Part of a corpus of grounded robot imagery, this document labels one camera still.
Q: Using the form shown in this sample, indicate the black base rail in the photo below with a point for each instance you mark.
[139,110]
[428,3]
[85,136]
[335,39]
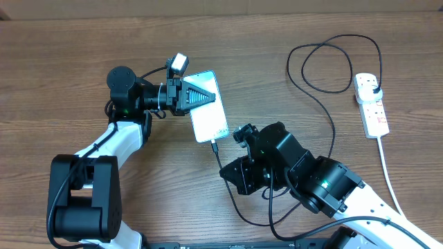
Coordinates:
[343,238]

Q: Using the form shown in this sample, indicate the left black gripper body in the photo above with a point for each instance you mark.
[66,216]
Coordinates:
[173,96]

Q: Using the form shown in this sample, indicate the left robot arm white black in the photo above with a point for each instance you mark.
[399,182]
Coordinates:
[84,197]

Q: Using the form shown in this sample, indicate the white charger plug adapter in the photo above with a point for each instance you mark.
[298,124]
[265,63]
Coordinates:
[367,95]

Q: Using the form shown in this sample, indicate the white power strip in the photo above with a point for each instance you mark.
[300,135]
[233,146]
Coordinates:
[373,115]

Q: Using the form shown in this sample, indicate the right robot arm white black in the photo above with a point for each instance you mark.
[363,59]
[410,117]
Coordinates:
[275,159]

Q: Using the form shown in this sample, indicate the Samsung Galaxy smartphone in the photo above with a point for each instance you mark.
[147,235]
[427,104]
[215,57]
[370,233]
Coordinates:
[208,121]

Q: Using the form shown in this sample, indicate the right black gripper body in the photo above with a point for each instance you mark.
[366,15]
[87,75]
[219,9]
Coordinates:
[269,176]

